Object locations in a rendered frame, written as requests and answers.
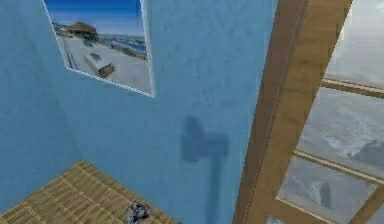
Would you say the white framed seaside picture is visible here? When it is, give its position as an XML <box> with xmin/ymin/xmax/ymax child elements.
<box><xmin>41</xmin><ymin>0</ymin><xmax>157</xmax><ymax>99</ymax></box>

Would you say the wooden framed window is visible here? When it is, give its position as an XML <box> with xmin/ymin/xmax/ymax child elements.
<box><xmin>232</xmin><ymin>0</ymin><xmax>384</xmax><ymax>224</ymax></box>

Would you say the small grey crumpled object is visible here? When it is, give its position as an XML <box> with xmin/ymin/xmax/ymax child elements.
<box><xmin>123</xmin><ymin>200</ymin><xmax>152</xmax><ymax>224</ymax></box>

